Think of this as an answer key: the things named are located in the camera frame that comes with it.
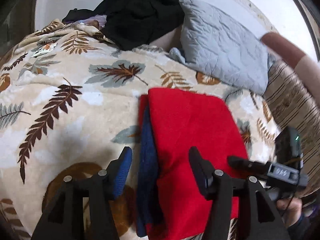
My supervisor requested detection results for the red and blue knit garment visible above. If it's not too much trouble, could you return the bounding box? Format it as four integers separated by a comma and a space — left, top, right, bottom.
135, 87, 251, 240

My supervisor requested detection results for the black clothing pile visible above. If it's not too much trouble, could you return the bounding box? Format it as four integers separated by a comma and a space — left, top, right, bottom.
62, 0, 184, 50

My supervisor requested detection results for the person right hand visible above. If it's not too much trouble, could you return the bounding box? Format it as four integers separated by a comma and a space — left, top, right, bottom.
276, 197, 303, 228

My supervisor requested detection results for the leaf patterned beige blanket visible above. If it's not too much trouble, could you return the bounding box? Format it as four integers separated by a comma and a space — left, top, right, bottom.
1, 20, 279, 239

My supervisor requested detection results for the grey quilted pillow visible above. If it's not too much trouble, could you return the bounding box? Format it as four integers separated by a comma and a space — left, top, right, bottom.
169, 0, 272, 95

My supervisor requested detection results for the small purple cloth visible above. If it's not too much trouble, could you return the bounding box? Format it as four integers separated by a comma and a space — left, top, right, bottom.
77, 15, 107, 30

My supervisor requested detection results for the brown wooden headboard post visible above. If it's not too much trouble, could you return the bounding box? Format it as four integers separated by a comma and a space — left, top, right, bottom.
261, 32, 319, 88

